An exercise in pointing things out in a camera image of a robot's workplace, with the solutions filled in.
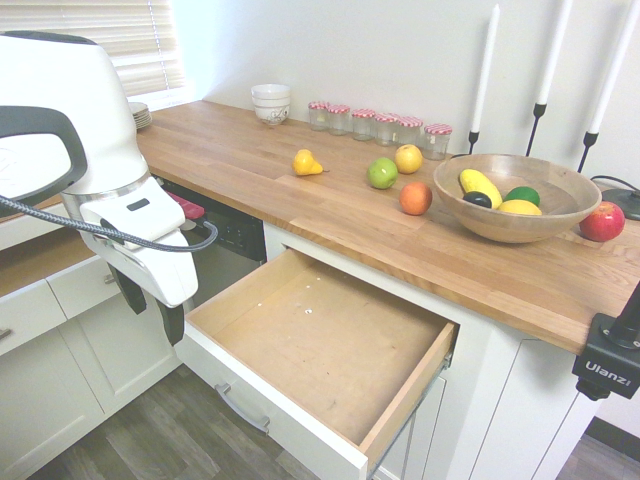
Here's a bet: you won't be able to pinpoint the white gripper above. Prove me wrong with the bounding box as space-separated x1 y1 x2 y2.
78 178 200 347

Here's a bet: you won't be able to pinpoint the wooden drawer with white face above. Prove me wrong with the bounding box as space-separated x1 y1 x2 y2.
174 248 460 480

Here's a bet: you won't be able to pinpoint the stainless steel dishwasher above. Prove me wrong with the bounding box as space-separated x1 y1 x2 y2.
162 182 267 321

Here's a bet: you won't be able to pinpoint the white cabinet run with drawers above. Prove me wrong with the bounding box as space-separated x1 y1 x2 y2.
0 197 187 466

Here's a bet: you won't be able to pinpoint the stack of white plates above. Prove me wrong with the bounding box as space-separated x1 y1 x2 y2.
127 101 153 130

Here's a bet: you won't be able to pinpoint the yellow pear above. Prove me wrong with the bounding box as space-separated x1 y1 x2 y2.
292 148 325 177

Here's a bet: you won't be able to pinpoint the white bowl with floral print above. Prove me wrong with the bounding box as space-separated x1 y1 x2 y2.
252 102 291 126

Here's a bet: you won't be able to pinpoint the plain white bowl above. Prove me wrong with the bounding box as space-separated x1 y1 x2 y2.
250 83 292 108

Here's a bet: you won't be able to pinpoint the glass jar red checkered lid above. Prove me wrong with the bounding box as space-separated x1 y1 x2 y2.
327 104 352 137
374 112 401 147
351 108 377 142
423 123 454 162
396 116 424 149
307 101 330 132

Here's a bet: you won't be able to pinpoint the green apple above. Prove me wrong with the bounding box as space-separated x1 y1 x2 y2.
367 157 400 190

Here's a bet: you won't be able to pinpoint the white window blinds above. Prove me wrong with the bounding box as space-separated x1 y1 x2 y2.
0 0 189 112

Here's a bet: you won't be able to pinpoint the orange fruit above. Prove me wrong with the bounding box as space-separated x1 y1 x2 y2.
398 181 434 217

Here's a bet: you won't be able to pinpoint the yellow apple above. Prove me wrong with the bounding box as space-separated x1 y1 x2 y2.
394 144 424 175

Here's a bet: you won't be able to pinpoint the yellow banana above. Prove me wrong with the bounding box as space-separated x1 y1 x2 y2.
458 168 504 210

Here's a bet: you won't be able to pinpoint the white base cabinet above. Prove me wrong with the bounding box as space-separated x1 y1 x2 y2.
262 219 601 480

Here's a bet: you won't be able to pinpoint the large wooden bowl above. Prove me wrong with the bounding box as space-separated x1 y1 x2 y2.
432 153 603 245

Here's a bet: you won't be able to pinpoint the yellow lemon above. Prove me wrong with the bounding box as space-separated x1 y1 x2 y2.
497 199 543 217

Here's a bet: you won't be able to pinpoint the green lime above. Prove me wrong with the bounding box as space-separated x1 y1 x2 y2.
503 185 542 207

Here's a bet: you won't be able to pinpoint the red apple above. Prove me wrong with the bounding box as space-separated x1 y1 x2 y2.
579 201 627 243

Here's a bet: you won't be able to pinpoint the black Ulanzi clamp stand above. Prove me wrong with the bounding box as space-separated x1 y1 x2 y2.
571 282 640 402

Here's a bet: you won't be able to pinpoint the metal drawer pull handle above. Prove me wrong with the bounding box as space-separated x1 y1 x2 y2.
213 382 271 435

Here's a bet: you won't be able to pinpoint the braided grey robot cable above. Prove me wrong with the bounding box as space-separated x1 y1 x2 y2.
0 193 220 251

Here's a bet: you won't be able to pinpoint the dark round base with cable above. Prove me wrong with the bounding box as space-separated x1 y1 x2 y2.
589 174 640 222

